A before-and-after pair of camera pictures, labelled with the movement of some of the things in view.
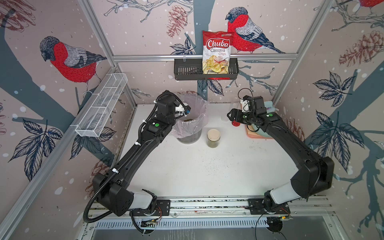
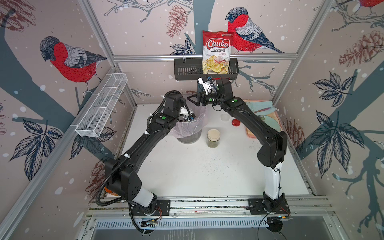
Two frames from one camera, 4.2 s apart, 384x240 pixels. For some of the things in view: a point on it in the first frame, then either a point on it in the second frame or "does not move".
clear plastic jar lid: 224,117 does not move
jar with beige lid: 213,136 does not move
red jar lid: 235,123 does not move
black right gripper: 238,113 -> 199,98
